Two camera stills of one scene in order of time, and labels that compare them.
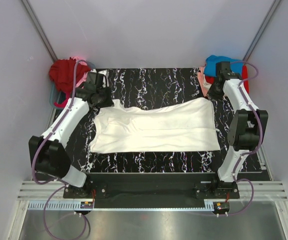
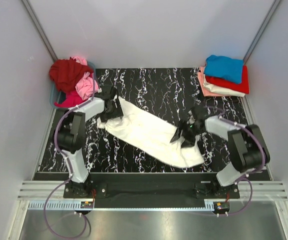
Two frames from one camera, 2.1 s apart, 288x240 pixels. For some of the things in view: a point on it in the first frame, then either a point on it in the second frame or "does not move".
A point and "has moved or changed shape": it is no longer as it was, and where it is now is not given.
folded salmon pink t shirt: x=200 y=75 does not move
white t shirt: x=189 y=125 has moved or changed shape
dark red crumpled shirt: x=62 y=73 does not move
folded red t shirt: x=210 y=80 does not move
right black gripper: x=214 y=90 → x=183 y=133
